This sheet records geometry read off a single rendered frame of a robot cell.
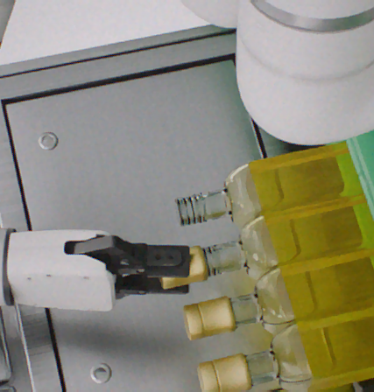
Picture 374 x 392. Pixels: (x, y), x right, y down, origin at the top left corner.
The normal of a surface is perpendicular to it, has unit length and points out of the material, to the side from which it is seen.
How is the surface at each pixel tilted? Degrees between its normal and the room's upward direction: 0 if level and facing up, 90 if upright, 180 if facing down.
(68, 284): 75
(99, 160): 90
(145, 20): 90
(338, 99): 92
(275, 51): 41
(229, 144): 90
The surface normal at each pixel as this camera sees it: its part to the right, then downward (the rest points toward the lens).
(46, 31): 0.03, -0.43
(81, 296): -0.04, 0.90
